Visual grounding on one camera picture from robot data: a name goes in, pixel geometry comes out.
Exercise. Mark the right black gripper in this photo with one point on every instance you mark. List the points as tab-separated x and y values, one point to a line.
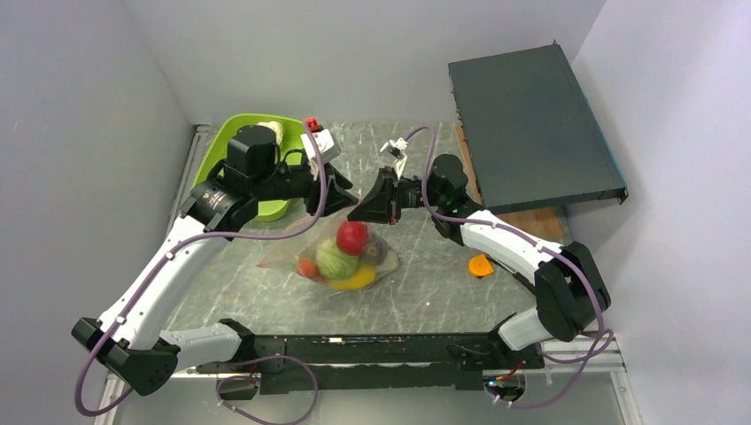
376	206

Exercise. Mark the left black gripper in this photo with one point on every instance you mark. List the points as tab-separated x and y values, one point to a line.
336	197

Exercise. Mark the red tomato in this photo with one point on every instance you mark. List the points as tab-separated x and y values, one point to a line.
351	237

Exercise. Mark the dark purple onion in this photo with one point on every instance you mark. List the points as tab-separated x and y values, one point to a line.
375	251

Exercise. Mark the clear zip top bag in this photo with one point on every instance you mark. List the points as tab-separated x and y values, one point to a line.
284	254

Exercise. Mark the green cabbage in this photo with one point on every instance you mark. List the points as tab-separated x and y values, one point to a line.
332	263

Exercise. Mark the yellow bell pepper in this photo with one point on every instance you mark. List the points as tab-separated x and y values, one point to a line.
363	276

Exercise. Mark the orange carrot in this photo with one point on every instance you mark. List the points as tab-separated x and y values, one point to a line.
308	269

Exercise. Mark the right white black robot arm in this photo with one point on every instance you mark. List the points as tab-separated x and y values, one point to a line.
567	286

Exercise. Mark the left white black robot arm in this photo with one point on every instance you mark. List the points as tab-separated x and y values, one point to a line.
130	338

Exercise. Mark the green plastic basket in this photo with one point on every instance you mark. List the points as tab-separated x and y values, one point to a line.
217	149

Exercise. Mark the white cauliflower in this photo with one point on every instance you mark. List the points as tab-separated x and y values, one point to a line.
277	128

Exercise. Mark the orange tape measure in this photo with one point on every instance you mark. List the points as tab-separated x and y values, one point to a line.
480	266

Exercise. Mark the yellow black screwdriver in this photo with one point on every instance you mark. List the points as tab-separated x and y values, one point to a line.
516	275

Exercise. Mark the dark green metal case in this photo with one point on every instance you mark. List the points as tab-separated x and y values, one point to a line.
533	139

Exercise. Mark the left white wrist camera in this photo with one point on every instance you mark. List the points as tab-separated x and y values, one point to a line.
319	144

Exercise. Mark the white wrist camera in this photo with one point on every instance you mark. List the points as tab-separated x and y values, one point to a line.
396	149
319	144

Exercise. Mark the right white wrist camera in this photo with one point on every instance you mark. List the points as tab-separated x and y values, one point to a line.
396	149

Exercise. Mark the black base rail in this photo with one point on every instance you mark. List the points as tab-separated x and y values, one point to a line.
368	362

